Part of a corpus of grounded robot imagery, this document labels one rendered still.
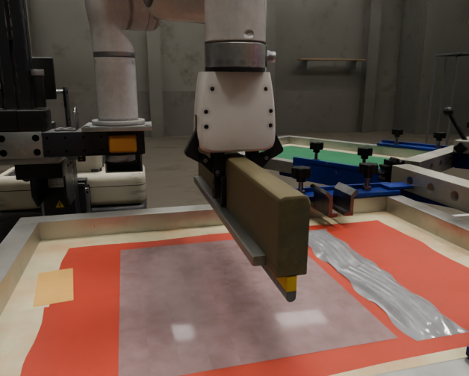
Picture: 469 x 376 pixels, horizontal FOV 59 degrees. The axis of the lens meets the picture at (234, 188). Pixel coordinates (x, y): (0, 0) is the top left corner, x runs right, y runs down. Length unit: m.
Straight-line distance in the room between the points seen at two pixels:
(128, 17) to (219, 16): 0.55
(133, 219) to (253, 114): 0.38
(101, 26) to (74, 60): 9.67
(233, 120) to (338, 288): 0.27
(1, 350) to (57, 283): 0.15
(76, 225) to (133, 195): 0.81
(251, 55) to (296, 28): 10.81
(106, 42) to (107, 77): 0.07
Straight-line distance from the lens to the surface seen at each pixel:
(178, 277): 0.62
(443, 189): 0.95
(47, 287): 0.64
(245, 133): 0.52
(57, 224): 0.82
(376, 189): 0.98
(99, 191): 1.61
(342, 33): 11.78
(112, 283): 0.63
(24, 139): 1.07
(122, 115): 1.02
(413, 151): 1.73
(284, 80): 11.14
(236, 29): 0.50
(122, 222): 0.81
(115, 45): 1.02
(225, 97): 0.51
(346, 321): 0.53
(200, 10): 0.58
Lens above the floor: 1.23
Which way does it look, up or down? 14 degrees down
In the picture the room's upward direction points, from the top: straight up
